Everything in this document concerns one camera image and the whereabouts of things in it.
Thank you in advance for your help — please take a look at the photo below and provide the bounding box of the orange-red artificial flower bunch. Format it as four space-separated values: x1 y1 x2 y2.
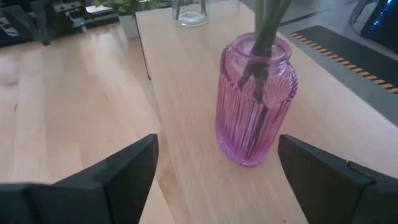
238 0 293 159

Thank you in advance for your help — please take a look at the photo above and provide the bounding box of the black hazard-striped floor mat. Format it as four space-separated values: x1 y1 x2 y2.
290 24 398 95

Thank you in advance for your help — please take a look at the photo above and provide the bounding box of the pink ribbed glass vase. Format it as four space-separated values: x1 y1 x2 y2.
214 32 299 167

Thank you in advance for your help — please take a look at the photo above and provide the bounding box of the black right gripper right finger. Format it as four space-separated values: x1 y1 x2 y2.
277 134 398 224

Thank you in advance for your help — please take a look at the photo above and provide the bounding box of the black case with blue lights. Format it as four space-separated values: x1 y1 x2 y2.
348 0 398 54

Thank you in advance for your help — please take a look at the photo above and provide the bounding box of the clear glass vase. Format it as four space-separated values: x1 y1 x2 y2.
172 0 210 27

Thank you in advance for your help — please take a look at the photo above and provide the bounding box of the green plant in white pot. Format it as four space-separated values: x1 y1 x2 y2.
93 0 170 40

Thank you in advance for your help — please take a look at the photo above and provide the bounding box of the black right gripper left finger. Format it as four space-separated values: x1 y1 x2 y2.
0 133 160 224

